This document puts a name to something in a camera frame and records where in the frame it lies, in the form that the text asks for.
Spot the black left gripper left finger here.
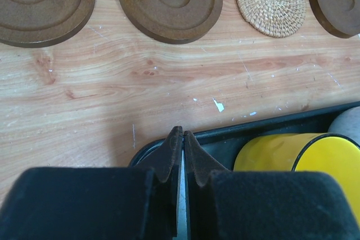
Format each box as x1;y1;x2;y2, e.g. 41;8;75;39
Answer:
1;126;183;239

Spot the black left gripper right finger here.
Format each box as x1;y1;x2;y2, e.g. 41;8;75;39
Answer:
183;132;359;239

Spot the white cup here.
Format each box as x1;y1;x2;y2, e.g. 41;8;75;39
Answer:
328;106;359;144

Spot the yellow cup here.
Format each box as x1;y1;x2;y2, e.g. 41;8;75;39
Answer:
233;133;359;219

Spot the left woven rattan coaster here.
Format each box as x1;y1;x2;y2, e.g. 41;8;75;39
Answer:
236;0;306;38

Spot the black plastic tray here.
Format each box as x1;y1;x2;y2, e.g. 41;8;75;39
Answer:
128;101;360;172

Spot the brown wooden saucer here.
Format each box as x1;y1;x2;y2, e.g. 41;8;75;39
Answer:
119;0;223;44
309;0;359;38
1;0;95;48

